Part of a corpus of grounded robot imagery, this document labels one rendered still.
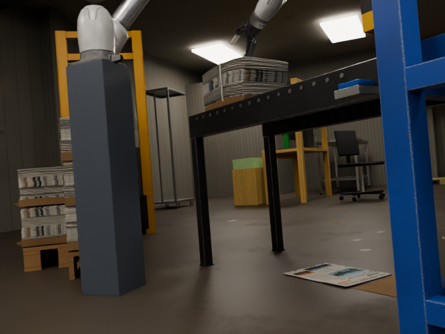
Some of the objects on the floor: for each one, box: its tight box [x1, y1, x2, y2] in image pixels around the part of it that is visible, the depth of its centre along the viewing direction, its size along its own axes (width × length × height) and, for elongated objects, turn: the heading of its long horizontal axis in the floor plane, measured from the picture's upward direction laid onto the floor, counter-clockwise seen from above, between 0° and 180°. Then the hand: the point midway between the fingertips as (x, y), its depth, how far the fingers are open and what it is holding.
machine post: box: [371, 0, 445, 334], centre depth 115 cm, size 9×9×155 cm
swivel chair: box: [334, 130, 385, 201], centre depth 603 cm, size 62×62×97 cm
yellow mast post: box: [55, 30, 70, 163], centre depth 393 cm, size 9×9×185 cm
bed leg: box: [191, 138, 214, 267], centre depth 237 cm, size 6×6×68 cm
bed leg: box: [264, 136, 285, 252], centre depth 265 cm, size 6×6×68 cm
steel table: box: [314, 136, 370, 195], centre depth 851 cm, size 74×195×104 cm
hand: (237, 52), depth 239 cm, fingers open, 13 cm apart
